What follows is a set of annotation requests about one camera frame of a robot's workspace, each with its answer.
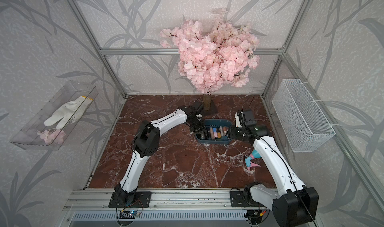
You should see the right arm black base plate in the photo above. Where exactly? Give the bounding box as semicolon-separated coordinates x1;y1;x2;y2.
230;186;273;209

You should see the teal plastic storage box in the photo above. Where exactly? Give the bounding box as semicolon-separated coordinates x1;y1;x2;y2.
195;119;232;145

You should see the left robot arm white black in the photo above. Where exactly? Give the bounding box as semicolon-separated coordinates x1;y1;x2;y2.
115;101;205;201

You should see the white wire mesh basket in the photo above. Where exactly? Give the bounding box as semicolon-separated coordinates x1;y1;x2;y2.
272;79;336;153

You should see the right circuit board with wires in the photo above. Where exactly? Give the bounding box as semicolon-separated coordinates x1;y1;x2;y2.
244;210;268;226

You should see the pink cherry blossom tree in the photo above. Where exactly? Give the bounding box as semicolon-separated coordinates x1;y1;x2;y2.
160;8;260;112

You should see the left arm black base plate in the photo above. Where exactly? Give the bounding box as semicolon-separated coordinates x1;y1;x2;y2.
108;191;152;209

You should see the gold black square lipstick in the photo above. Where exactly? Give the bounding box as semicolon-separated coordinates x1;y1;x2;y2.
216;128;222;138

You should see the white work glove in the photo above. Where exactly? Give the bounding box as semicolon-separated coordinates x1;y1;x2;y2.
44;96;93;130

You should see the left green circuit board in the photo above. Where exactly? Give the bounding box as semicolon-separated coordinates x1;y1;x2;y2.
119;210;142;220

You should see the aluminium front rail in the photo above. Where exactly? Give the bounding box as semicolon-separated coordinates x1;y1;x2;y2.
62;187;316;211

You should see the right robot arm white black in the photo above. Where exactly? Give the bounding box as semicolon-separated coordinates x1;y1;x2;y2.
228;110;319;227

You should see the pink flower sprig on shelf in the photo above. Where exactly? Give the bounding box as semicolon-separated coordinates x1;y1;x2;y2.
37;129;66;144

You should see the clear acrylic wall shelf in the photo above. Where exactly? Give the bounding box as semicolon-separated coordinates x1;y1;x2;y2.
10;81;99;150

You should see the pink teal toy object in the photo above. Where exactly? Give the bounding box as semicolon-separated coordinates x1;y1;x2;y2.
244;149;262;171

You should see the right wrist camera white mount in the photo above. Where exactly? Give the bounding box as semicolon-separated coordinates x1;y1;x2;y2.
235;113;241;128

